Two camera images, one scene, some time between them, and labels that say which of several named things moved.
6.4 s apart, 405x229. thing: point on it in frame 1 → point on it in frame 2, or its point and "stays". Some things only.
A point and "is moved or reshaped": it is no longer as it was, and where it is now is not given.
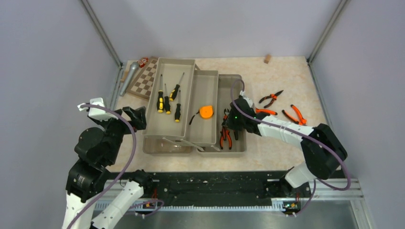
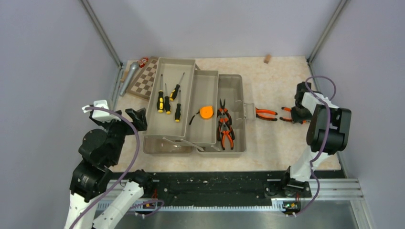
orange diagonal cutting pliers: (303, 121) is moved or reshaped
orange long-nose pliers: (272, 95) → (223, 109)
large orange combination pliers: (266, 111) stays
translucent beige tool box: (185, 109) stays
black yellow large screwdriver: (160, 100) stays
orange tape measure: (205, 111) stays
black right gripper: (229, 123) → (295, 119)
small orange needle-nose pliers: (224, 132) stays
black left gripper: (139, 120) stays
